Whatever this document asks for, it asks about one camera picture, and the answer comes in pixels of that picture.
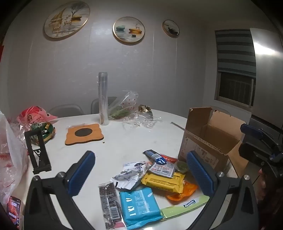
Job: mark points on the crumpled clear plastic wrap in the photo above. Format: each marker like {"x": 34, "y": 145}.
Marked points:
{"x": 139, "y": 122}

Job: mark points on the smartphone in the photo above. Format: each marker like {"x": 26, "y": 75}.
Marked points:
{"x": 13, "y": 211}

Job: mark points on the large round wall picture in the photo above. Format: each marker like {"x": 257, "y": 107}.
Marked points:
{"x": 66, "y": 20}

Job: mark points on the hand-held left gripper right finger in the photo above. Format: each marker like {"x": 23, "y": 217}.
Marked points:
{"x": 199, "y": 172}

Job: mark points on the dark clear snack bar packet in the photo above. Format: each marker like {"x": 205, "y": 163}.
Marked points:
{"x": 109, "y": 203}

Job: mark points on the orange snack packet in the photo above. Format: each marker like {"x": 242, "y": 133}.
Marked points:
{"x": 181, "y": 192}

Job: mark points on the gold foil wrapper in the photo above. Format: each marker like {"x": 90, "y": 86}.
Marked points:
{"x": 146, "y": 111}

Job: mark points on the silver packet with red label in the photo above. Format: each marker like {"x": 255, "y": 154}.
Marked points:
{"x": 161, "y": 169}

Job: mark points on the clear plastic film roll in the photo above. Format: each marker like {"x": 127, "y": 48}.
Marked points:
{"x": 103, "y": 97}

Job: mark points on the person's right forearm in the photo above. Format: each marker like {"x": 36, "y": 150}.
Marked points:
{"x": 272, "y": 199}

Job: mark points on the striped window blind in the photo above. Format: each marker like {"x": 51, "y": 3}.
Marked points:
{"x": 234, "y": 50}

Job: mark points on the medium round wall picture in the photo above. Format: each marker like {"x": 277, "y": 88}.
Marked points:
{"x": 128, "y": 29}

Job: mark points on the white plastic bag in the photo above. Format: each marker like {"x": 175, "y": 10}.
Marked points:
{"x": 11, "y": 159}

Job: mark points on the cardboard box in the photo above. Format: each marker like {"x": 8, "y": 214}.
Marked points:
{"x": 205, "y": 141}

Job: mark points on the long green snack packet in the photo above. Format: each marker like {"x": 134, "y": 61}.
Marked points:
{"x": 185, "y": 204}

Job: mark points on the yellow snack packet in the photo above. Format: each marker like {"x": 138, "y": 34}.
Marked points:
{"x": 163, "y": 182}

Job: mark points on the window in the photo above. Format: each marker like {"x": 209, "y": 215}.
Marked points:
{"x": 236, "y": 87}

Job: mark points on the pink plastic bag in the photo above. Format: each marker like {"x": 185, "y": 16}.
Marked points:
{"x": 33, "y": 117}

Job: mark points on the small green snack packet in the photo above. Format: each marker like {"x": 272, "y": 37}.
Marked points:
{"x": 181, "y": 167}

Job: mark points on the wooden coaster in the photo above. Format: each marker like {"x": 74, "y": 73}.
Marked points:
{"x": 84, "y": 133}

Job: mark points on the green snack bag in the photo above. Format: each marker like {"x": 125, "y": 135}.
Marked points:
{"x": 43, "y": 131}

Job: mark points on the small blue snack bar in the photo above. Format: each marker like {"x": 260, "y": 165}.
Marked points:
{"x": 154, "y": 156}

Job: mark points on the dotted clear plastic bag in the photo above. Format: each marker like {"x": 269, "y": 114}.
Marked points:
{"x": 123, "y": 106}

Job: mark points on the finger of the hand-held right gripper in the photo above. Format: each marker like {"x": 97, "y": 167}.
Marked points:
{"x": 252, "y": 130}
{"x": 249, "y": 152}

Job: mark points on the silver refrigerator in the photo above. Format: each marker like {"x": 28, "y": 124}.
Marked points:
{"x": 265, "y": 77}

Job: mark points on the white grey packet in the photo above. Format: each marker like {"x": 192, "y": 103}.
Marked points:
{"x": 131, "y": 174}

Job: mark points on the black phone stand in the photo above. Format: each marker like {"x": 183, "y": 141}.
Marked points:
{"x": 37, "y": 150}

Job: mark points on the large blue snack packet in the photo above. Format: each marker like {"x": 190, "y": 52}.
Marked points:
{"x": 139, "y": 204}

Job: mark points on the small round wall picture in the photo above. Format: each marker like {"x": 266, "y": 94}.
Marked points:
{"x": 170, "y": 27}

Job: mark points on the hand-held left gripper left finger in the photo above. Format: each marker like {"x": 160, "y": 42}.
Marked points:
{"x": 81, "y": 172}

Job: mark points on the dark grey chair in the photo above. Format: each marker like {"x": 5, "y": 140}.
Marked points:
{"x": 96, "y": 106}

